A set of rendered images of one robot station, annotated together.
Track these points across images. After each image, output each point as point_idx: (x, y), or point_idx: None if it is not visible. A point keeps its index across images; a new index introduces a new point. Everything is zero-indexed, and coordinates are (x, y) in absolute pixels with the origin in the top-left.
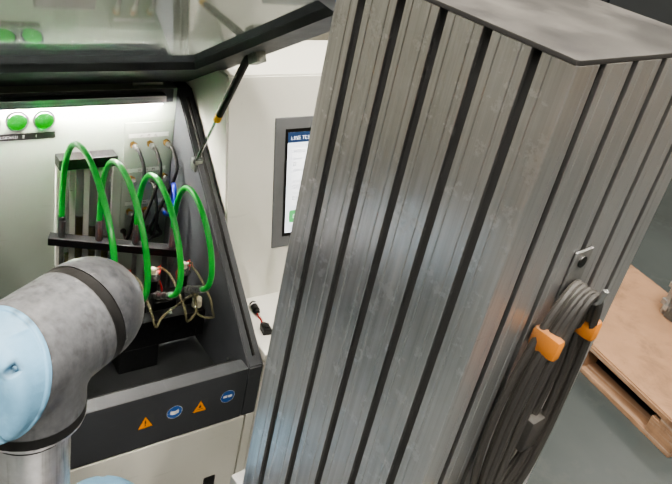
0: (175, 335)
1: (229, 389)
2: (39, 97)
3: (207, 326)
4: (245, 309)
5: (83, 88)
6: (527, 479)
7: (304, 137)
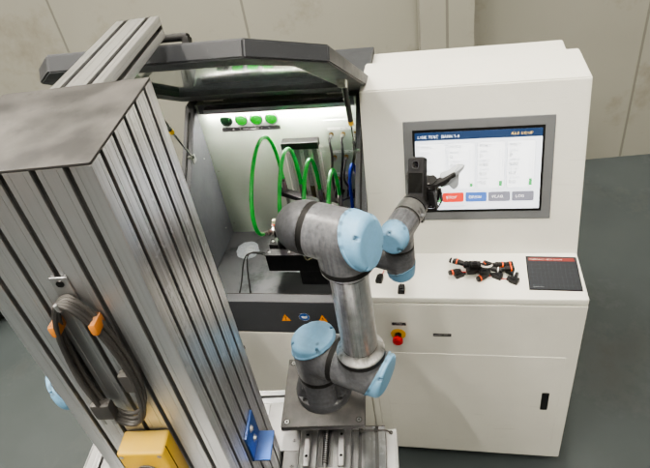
0: None
1: None
2: (263, 104)
3: None
4: None
5: (293, 98)
6: (208, 423)
7: (429, 137)
